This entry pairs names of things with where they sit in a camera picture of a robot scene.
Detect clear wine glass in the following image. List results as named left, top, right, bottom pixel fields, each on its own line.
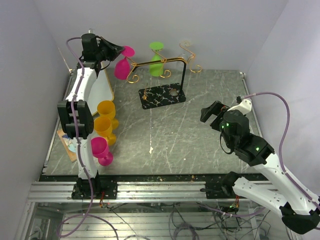
left=179, top=40, right=192, bottom=60

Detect aluminium rail frame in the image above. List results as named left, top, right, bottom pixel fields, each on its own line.
left=14, top=180, right=301, bottom=240

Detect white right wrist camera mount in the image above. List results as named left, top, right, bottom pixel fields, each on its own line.
left=227, top=96, right=253, bottom=116

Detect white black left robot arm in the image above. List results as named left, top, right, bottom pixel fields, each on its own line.
left=57, top=33, right=125, bottom=200

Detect pink wine glass front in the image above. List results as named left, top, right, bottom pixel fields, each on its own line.
left=91, top=137, right=114, bottom=166

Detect orange picture book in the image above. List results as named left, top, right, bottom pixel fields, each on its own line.
left=57, top=129, right=77, bottom=163

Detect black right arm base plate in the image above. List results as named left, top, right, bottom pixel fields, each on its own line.
left=199, top=171, right=243, bottom=199

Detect pink wine glass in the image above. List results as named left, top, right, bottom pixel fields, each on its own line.
left=91, top=137, right=114, bottom=166
left=114, top=46, right=135, bottom=80

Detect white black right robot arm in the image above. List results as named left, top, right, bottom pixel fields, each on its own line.
left=200, top=99, right=320, bottom=235

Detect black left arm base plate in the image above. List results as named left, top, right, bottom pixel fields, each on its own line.
left=71, top=174, right=118, bottom=200

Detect pink wine glass back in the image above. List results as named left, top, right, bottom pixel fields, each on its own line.
left=114, top=46, right=135, bottom=80

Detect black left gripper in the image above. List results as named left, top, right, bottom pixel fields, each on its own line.
left=97, top=37, right=127, bottom=62

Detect green wine glass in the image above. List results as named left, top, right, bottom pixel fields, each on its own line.
left=148, top=41, right=165, bottom=77

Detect black gold wine glass rack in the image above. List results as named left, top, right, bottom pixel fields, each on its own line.
left=126, top=41, right=202, bottom=110

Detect yellow wine glass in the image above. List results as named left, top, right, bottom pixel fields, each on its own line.
left=97, top=100, right=119, bottom=129
left=94, top=116, right=117, bottom=146

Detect white gold framed board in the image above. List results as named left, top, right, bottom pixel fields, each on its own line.
left=87, top=69, right=114, bottom=116

